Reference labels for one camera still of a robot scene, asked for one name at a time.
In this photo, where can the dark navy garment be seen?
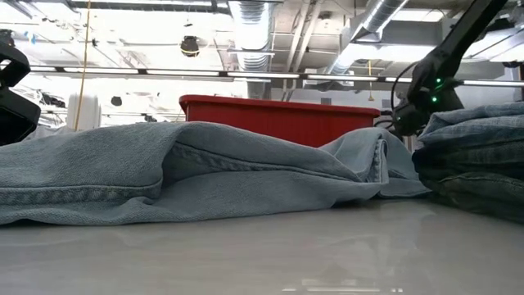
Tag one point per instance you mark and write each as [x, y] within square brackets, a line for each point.
[471, 184]

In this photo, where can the light blue denim garment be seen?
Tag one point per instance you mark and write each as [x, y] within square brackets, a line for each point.
[204, 176]

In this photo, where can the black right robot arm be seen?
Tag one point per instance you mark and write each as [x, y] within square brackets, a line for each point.
[458, 41]

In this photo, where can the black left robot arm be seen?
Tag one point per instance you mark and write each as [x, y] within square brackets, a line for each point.
[16, 110]

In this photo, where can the red plastic laundry bin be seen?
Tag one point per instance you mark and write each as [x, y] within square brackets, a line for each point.
[286, 119]

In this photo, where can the long ceiling light strip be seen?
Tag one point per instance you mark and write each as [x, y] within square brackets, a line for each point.
[266, 75]

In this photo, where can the smooth silver ventilation duct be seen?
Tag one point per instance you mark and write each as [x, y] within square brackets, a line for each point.
[376, 16]

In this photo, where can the ribbed silver ventilation duct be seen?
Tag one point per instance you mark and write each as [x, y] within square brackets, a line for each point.
[251, 57]

